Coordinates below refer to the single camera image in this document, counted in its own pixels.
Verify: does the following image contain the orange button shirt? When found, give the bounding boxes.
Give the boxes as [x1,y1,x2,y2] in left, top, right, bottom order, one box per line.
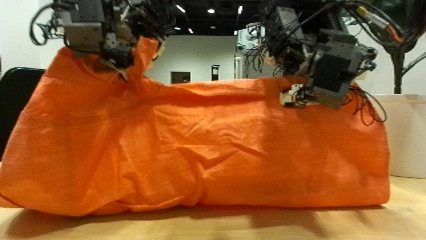
[0,35,392,218]

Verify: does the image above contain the green leafy plant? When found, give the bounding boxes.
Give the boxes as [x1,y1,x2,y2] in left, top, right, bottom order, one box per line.
[376,0,426,95]

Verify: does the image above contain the white microwave oven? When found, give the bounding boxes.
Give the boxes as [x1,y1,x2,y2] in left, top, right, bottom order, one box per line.
[235,22,268,52]

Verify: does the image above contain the dark brown door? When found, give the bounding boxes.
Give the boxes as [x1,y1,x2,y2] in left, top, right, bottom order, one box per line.
[168,71,192,85]

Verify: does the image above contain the black chair backrest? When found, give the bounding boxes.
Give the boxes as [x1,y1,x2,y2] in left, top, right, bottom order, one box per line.
[0,66,47,162]

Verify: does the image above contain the white round plant pot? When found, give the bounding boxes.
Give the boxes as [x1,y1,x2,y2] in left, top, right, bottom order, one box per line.
[369,93,426,179]

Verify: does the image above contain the black hand cable bundle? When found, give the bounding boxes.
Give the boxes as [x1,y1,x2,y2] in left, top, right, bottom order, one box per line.
[348,82,388,127]

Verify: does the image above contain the orange and black arm cables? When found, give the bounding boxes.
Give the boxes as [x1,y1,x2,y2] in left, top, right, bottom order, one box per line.
[304,0,426,45]

